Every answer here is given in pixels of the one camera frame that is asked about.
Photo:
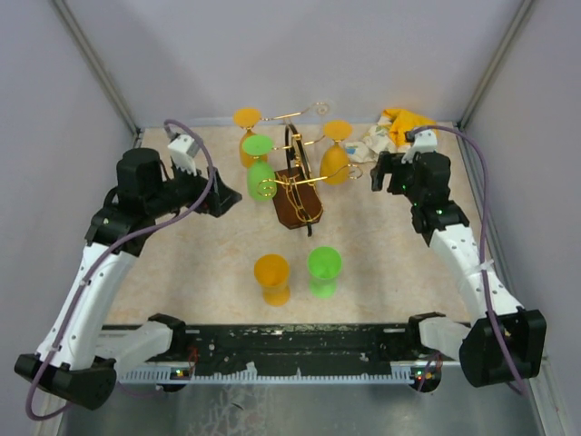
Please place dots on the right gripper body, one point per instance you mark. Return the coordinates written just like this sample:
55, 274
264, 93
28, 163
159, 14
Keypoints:
401, 181

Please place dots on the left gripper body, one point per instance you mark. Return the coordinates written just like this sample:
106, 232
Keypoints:
211, 203

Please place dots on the green goblet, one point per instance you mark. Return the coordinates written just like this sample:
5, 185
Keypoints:
261, 183
324, 266

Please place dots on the yellow plastic goblet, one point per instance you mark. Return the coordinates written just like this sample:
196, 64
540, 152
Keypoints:
246, 118

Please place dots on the clear wine glass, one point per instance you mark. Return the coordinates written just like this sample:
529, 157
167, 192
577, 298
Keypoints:
324, 109

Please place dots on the green goblet front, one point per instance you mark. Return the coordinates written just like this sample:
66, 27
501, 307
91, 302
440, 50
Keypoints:
324, 266

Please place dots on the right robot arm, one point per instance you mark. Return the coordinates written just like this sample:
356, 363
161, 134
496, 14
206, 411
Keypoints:
504, 341

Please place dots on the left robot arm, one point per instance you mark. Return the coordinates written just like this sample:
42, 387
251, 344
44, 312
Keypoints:
71, 363

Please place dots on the yellow floral cloth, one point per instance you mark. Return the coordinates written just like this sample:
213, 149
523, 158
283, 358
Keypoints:
387, 135

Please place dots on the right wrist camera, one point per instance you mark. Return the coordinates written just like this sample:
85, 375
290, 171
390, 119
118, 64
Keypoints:
420, 142

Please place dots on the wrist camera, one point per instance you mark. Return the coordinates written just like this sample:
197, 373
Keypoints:
182, 149
420, 142

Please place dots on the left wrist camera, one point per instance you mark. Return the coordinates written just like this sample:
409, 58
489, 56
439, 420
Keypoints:
182, 149

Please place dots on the gold wire wine glass rack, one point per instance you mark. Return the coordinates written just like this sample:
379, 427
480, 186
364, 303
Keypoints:
297, 201

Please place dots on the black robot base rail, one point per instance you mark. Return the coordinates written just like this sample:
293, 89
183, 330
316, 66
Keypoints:
312, 349

